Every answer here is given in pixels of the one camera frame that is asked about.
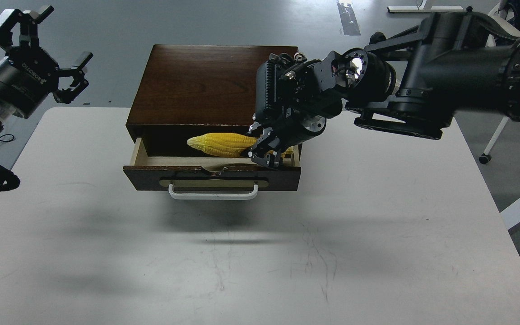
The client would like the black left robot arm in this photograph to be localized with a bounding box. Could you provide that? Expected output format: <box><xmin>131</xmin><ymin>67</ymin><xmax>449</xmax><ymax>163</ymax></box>
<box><xmin>0</xmin><ymin>5</ymin><xmax>93</xmax><ymax>192</ymax></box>

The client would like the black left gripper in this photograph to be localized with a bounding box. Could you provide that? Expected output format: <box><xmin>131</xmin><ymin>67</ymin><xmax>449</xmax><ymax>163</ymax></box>
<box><xmin>0</xmin><ymin>5</ymin><xmax>94</xmax><ymax>120</ymax></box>

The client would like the dark wooden cabinet box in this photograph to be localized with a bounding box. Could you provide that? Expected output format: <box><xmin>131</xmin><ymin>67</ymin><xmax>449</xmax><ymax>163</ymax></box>
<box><xmin>126</xmin><ymin>45</ymin><xmax>298</xmax><ymax>157</ymax></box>

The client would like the yellow corn cob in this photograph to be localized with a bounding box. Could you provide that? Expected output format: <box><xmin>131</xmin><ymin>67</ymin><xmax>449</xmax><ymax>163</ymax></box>
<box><xmin>187</xmin><ymin>132</ymin><xmax>295</xmax><ymax>158</ymax></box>

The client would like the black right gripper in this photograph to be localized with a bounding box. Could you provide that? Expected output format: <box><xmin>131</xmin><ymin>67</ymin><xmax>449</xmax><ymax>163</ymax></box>
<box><xmin>247</xmin><ymin>53</ymin><xmax>343</xmax><ymax>169</ymax></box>

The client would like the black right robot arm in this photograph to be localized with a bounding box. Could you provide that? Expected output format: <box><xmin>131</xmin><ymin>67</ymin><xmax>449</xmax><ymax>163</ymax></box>
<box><xmin>247</xmin><ymin>11</ymin><xmax>520</xmax><ymax>169</ymax></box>

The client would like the wooden drawer with white handle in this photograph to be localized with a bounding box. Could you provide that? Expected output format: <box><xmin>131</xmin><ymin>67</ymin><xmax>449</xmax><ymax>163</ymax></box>
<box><xmin>122</xmin><ymin>139</ymin><xmax>302</xmax><ymax>200</ymax></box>

